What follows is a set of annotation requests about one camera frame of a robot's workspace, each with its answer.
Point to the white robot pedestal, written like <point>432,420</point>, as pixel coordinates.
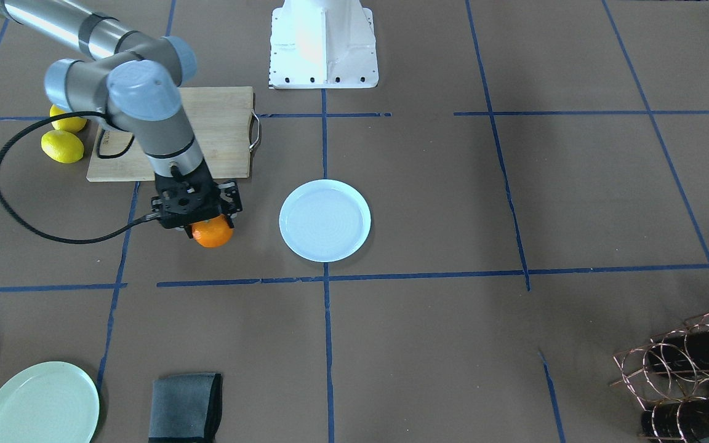
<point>323,44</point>

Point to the bamboo cutting board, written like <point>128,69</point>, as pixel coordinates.
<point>224,124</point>

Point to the folded grey cloth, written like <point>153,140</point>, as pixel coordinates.
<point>186,408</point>

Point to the dark wine bottle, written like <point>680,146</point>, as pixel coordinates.
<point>685,355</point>
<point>677,422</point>

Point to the light green plate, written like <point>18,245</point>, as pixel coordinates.
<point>50,402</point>

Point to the light blue plate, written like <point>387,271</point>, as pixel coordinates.
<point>325,221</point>

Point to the yellow lemon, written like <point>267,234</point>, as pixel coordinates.
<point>74,125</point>
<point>62,146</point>

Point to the copper wire bottle rack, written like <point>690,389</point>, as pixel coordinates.
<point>649,389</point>

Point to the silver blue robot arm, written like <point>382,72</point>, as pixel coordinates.
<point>130,82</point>

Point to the orange mandarin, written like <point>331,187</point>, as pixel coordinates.
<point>212,233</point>

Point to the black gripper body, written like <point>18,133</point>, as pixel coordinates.
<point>233,197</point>

